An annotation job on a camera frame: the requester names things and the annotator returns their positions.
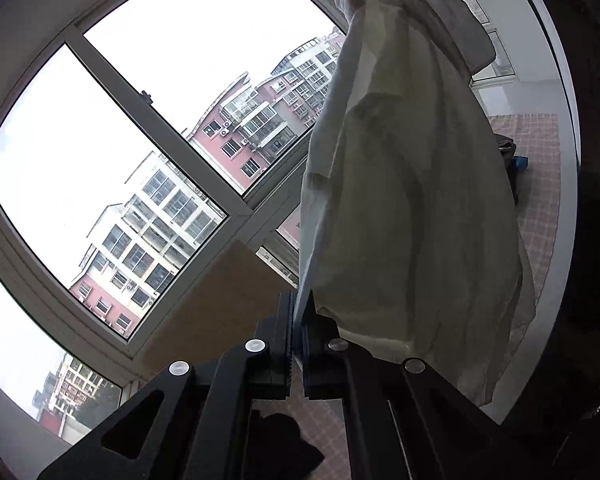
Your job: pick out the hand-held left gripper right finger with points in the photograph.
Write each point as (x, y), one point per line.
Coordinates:
(320, 360)

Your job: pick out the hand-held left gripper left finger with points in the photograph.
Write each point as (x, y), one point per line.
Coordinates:
(280, 340)

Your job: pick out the white shirt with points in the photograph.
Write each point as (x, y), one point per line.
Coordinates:
(405, 185)

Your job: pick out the light wooden board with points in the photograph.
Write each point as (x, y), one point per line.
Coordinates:
(220, 300)

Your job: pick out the blue folded garment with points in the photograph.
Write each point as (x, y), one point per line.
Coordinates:
(521, 162)

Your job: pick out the pink checked cloth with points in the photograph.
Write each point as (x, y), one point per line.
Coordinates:
(540, 185)

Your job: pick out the white window frame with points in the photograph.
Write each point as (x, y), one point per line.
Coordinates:
(200, 165)

